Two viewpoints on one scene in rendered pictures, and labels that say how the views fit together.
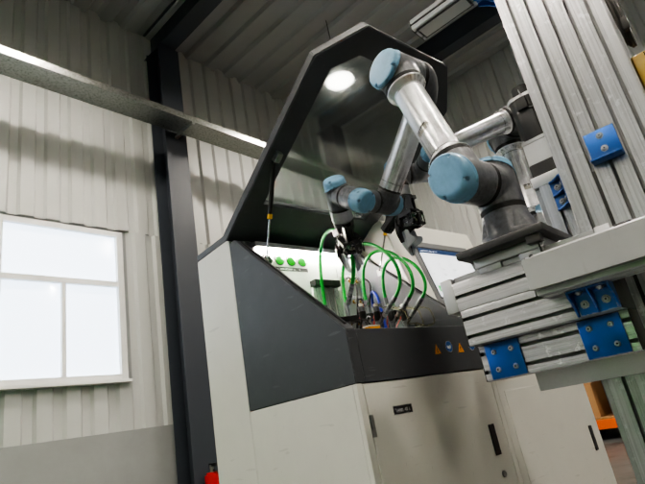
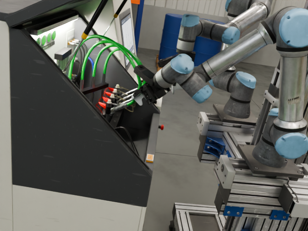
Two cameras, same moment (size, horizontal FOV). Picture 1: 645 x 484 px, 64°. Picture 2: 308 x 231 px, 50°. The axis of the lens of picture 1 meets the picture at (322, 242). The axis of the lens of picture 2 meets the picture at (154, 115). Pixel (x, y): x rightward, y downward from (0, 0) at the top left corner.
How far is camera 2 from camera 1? 1.52 m
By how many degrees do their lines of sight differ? 63
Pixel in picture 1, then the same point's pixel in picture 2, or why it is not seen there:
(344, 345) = (145, 184)
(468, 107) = not seen: outside the picture
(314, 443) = (89, 223)
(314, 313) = (123, 153)
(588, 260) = not seen: outside the picture
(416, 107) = (300, 81)
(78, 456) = not seen: outside the picture
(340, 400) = (126, 211)
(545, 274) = (301, 212)
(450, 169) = (299, 146)
